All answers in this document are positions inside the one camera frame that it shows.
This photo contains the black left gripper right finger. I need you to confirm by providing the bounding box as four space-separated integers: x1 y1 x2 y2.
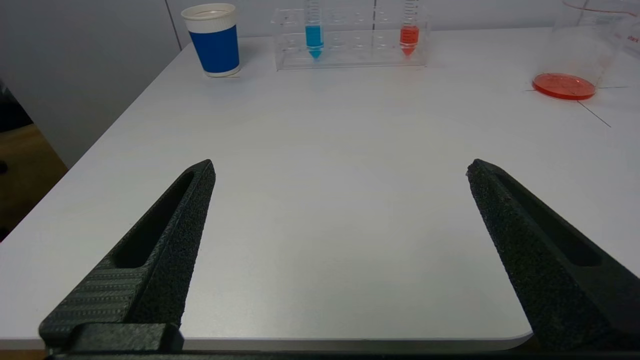
466 158 640 352

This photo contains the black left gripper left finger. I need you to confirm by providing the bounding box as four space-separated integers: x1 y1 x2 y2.
39 159 217 349

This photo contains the test tube with blue pigment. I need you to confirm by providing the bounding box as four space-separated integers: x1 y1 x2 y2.
304 0 325 60

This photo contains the clear glass beaker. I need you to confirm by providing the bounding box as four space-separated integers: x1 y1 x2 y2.
532 0 640 101

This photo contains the test tube with red pigment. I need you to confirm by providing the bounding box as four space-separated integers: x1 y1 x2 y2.
399 0 421 57

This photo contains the clear acrylic test tube rack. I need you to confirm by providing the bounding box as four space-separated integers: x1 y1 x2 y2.
271 0 431 71

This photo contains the blue white paper cup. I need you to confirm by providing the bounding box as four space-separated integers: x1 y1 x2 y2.
181 3 241 78

